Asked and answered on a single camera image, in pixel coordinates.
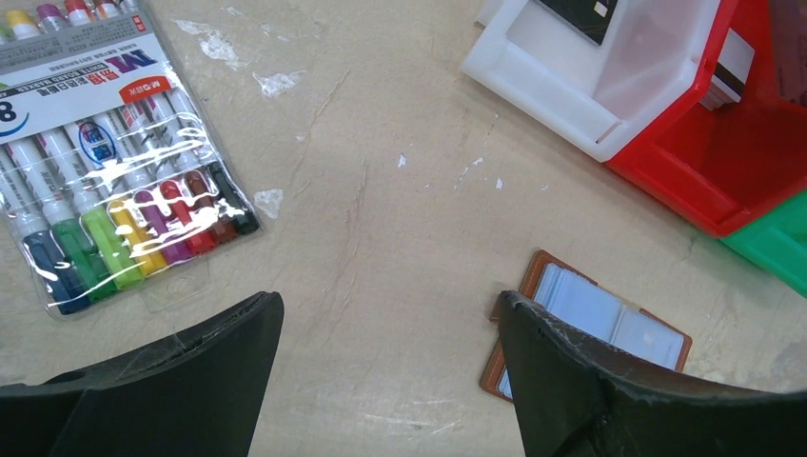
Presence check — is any pack of coloured markers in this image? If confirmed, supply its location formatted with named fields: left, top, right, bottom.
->
left=1, top=1, right=260, bottom=317

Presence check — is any black credit card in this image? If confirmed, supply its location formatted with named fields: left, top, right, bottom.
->
left=538, top=0, right=619, bottom=46

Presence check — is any white plastic bin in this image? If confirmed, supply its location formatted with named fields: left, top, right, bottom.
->
left=461, top=1, right=719, bottom=162

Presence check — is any brown leather card holder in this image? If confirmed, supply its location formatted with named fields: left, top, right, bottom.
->
left=520, top=250, right=692, bottom=372

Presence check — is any silver credit card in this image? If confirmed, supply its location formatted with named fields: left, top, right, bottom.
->
left=699, top=29, right=755, bottom=110

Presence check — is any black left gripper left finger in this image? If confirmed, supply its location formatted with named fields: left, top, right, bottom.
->
left=1, top=291, right=285, bottom=456

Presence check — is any red plastic bin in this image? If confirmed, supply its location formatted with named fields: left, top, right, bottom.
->
left=605, top=1, right=806, bottom=238

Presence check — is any green plastic bin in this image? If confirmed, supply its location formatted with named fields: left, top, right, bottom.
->
left=722, top=191, right=806, bottom=297

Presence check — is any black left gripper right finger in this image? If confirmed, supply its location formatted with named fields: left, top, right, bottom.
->
left=497, top=290, right=806, bottom=456

